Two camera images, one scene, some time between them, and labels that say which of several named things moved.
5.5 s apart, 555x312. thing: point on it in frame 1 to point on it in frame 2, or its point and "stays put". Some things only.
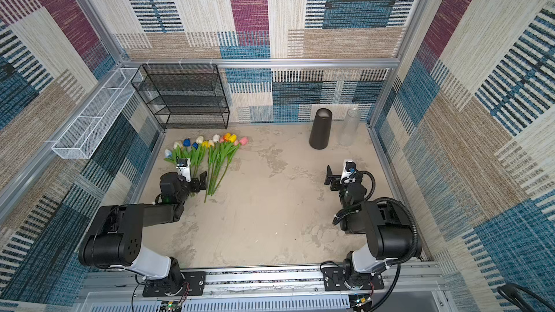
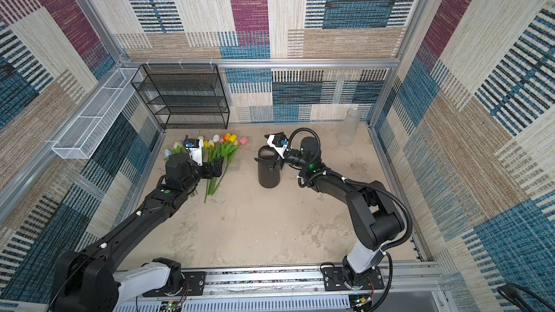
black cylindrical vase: x=320 y=133 to x=268 y=175
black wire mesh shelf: x=184 y=96 stays put
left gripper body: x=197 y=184 to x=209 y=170
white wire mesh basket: x=84 y=134 stays put
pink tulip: x=243 y=141 stays put
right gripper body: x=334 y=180 to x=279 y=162
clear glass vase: x=350 y=128 stays put
